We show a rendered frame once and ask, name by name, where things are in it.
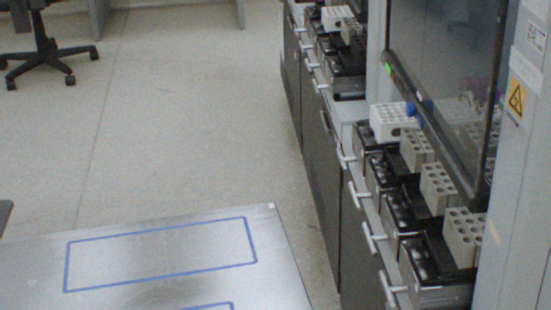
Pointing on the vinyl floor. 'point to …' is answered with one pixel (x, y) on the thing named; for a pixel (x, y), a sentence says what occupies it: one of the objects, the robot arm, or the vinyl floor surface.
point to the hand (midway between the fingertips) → (30, 14)
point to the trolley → (158, 265)
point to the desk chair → (48, 54)
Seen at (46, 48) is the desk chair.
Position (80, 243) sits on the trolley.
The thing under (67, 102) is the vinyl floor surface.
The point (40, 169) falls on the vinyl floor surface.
